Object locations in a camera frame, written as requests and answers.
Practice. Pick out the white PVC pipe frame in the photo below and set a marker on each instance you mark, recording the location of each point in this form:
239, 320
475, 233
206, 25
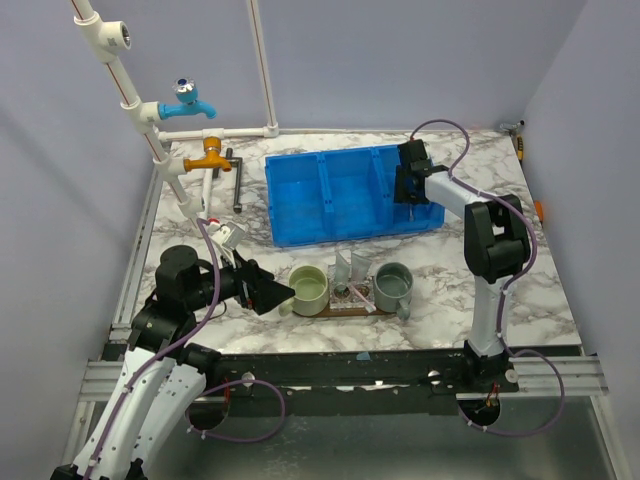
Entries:
107, 39

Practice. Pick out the toothpaste tube green cap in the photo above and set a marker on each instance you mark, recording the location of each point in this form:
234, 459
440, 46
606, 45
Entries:
341, 276

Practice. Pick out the blue plastic divided bin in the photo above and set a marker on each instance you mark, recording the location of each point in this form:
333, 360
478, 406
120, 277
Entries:
340, 195

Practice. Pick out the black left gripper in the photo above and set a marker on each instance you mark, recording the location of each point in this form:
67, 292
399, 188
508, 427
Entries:
265, 292

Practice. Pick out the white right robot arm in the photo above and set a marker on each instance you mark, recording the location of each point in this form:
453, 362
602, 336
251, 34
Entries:
496, 247

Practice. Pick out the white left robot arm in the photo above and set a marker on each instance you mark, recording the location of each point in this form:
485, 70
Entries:
162, 371

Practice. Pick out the black metal base rail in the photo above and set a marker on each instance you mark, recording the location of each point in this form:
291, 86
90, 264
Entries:
354, 383

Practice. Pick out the toothpaste tube red cap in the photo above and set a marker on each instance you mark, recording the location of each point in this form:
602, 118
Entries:
360, 266

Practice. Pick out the orange clamp on wall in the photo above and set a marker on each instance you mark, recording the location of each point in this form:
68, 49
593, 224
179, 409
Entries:
539, 211

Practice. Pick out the light green ceramic mug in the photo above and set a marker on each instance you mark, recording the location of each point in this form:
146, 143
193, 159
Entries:
311, 288

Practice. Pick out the pink toothbrush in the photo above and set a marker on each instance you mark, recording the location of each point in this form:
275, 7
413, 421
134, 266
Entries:
368, 306

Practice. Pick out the yellow black tool at corner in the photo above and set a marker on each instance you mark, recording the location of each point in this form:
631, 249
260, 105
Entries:
514, 131

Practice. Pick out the blue plastic faucet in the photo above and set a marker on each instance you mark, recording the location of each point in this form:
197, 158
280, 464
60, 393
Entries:
189, 104

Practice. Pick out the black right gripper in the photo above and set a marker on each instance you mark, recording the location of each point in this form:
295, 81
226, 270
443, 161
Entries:
400, 195

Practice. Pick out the grey ceramic mug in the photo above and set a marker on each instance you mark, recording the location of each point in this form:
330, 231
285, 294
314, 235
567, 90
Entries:
393, 285

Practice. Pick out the orange plastic faucet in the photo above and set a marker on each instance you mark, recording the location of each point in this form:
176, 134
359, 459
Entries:
212, 157

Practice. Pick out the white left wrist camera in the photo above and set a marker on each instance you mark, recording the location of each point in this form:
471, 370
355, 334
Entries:
226, 237

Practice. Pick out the aluminium extrusion rail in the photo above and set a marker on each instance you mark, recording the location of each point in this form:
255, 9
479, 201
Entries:
582, 376

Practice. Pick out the black metal hex key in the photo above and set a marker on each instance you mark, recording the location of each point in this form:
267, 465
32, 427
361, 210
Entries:
237, 163

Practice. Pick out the clear plastic square holder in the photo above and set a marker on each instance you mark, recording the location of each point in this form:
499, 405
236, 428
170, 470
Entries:
350, 301

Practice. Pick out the oval wooden tray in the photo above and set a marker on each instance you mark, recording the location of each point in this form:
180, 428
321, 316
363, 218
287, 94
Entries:
327, 312

